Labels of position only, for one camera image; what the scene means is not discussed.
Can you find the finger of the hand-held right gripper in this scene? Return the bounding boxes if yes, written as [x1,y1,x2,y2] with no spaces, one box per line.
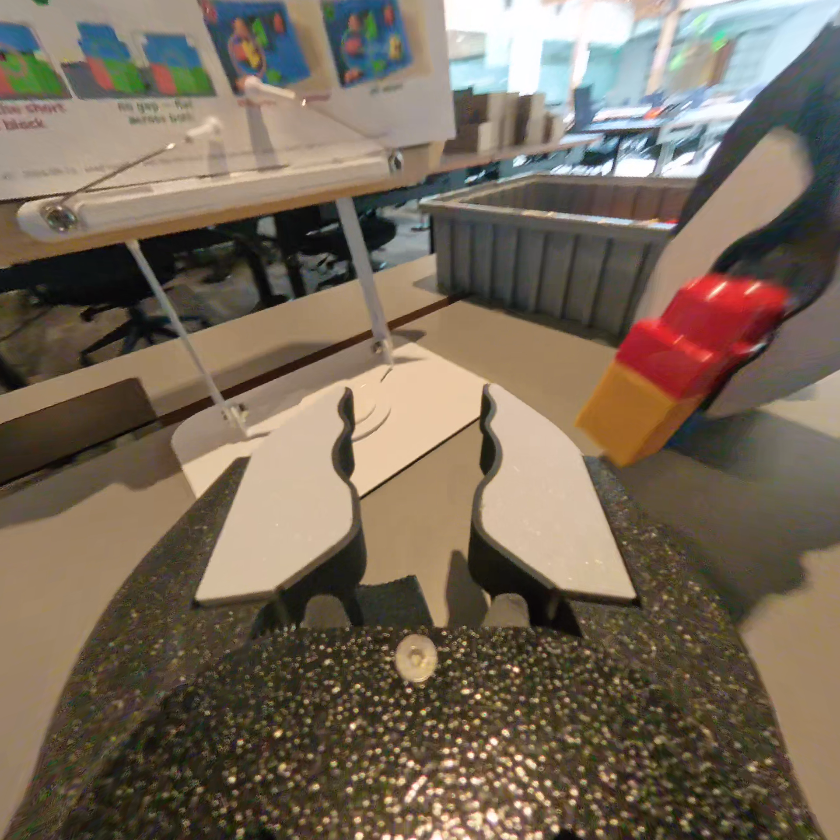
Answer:
[705,262,840,421]
[633,126,840,341]

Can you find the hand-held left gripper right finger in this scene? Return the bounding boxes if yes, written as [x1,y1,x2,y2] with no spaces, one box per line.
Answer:
[467,384,639,627]

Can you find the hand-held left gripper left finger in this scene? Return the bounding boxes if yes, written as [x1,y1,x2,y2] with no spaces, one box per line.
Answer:
[195,386,367,627]

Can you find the red two-stud toy block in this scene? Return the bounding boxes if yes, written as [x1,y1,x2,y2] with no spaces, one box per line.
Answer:
[616,276,791,401]

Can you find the yellow one-stud toy block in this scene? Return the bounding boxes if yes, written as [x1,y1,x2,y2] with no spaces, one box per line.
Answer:
[575,361,706,468]

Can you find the grey plastic bin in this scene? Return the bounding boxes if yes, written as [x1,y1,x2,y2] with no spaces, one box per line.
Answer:
[420,174,697,345]

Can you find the stack of cardboard boxes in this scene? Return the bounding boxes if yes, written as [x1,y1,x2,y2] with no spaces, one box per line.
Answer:
[451,88,567,155]

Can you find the black office chair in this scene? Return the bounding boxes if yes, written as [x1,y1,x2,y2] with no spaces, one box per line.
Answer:
[39,259,214,367]
[272,206,398,299]

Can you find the white ledge bar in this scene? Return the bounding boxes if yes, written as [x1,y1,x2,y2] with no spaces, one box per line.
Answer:
[16,152,403,234]

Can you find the paper instruction sheet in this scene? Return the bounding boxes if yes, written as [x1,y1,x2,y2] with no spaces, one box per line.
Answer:
[0,0,457,201]

